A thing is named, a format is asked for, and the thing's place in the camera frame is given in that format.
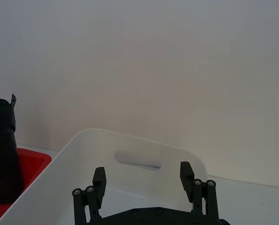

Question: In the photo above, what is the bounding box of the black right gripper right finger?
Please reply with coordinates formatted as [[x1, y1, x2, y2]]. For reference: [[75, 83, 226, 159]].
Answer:
[[179, 161, 220, 220]]

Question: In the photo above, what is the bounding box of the black trash bag roll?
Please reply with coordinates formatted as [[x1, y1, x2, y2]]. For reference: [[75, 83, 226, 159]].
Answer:
[[0, 93, 24, 204]]

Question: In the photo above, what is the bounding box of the red plastic tray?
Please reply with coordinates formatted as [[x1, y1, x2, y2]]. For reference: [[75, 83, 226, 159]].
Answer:
[[0, 147, 52, 225]]

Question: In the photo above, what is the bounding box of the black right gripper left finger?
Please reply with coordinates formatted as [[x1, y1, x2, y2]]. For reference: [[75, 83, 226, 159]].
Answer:
[[72, 166, 107, 225]]

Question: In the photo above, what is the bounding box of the white plastic bin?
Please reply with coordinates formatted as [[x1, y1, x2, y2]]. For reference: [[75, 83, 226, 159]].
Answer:
[[0, 127, 209, 225]]

